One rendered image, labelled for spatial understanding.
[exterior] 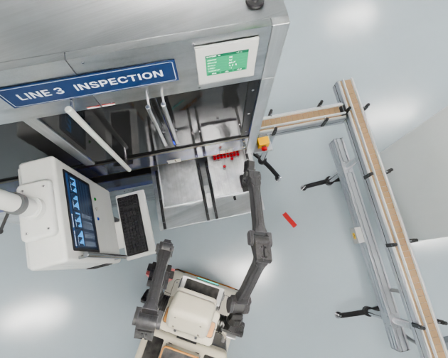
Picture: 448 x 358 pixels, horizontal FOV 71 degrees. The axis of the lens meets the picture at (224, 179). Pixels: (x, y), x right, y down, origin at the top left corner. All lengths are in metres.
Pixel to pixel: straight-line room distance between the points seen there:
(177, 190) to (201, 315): 0.88
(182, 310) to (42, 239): 0.69
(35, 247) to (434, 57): 4.05
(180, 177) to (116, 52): 1.21
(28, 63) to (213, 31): 0.57
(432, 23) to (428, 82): 0.76
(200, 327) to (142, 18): 1.28
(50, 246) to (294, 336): 2.16
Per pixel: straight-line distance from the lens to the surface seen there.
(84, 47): 1.13
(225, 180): 2.12
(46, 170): 1.65
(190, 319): 1.57
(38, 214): 1.53
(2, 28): 1.29
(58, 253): 1.55
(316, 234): 3.07
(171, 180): 2.15
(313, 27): 4.00
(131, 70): 1.16
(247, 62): 1.21
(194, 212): 2.08
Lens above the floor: 2.93
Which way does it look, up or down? 75 degrees down
